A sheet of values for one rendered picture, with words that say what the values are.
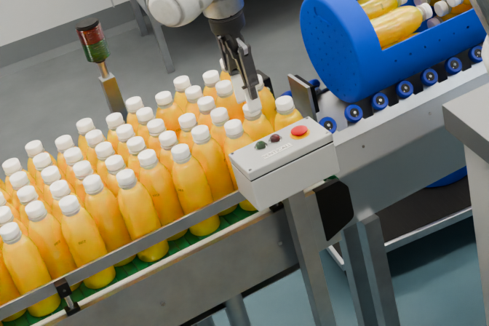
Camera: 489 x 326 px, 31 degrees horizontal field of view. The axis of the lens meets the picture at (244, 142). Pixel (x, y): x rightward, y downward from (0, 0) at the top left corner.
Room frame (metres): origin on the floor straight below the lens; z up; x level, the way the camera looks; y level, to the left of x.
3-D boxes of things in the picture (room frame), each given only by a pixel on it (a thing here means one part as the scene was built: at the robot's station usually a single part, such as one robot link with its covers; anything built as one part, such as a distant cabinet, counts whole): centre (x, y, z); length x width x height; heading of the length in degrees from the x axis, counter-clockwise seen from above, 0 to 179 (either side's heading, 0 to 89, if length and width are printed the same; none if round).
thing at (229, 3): (1.73, -0.03, 1.38); 0.09 x 0.09 x 0.06
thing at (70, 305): (1.47, 0.44, 0.94); 0.03 x 0.02 x 0.08; 108
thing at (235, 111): (1.87, 0.01, 1.00); 0.07 x 0.07 x 0.19
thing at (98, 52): (2.13, 0.30, 1.18); 0.06 x 0.06 x 0.05
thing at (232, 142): (1.68, 0.01, 1.00); 0.07 x 0.07 x 0.19
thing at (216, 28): (1.73, -0.03, 1.30); 0.08 x 0.07 x 0.09; 18
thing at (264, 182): (1.57, -0.07, 1.05); 0.20 x 0.10 x 0.10; 108
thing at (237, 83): (1.76, -0.02, 1.15); 0.03 x 0.01 x 0.07; 108
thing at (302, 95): (1.91, -0.17, 0.99); 0.10 x 0.02 x 0.12; 18
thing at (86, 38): (2.13, 0.30, 1.23); 0.06 x 0.06 x 0.04
